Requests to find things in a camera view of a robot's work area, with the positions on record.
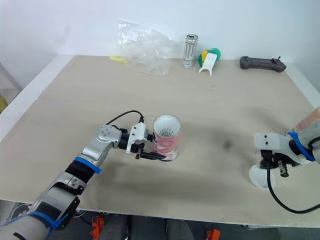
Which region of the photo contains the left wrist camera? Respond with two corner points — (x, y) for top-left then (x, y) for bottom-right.
(125, 122), (149, 154)

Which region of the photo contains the dark grey controller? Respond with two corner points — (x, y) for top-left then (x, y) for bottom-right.
(239, 55), (288, 74)

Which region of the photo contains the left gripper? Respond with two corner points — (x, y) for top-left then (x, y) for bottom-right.
(134, 142), (167, 161)

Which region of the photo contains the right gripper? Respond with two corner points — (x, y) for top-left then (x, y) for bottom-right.
(259, 149), (289, 178)

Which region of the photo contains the pink patterned tube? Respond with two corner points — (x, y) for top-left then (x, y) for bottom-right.
(152, 114), (182, 163)
(291, 106), (320, 133)

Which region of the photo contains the white shuttlecock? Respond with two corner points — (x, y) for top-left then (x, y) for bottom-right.
(248, 162), (278, 192)
(153, 114), (181, 138)

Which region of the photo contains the orange clamp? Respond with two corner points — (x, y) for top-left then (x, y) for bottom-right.
(90, 215), (105, 237)
(205, 228), (221, 240)

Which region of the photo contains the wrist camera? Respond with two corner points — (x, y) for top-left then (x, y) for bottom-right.
(254, 132), (313, 165)
(125, 122), (149, 154)

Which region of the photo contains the black cable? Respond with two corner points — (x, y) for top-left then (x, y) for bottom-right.
(265, 163), (320, 215)
(104, 110), (146, 126)

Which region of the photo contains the clear plastic bag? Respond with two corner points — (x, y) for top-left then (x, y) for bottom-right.
(117, 19), (176, 76)

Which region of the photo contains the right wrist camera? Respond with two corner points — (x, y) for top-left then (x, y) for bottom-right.
(254, 132), (313, 165)

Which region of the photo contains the green and yellow toy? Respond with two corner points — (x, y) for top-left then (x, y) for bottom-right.
(198, 47), (222, 67)

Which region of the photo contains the small yellow toy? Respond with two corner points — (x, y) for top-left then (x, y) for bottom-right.
(109, 55), (129, 64)

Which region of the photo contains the white drink can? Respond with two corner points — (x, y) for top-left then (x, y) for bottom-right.
(182, 33), (199, 69)

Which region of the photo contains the white plastic holder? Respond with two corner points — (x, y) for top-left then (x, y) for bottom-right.
(198, 52), (218, 76)

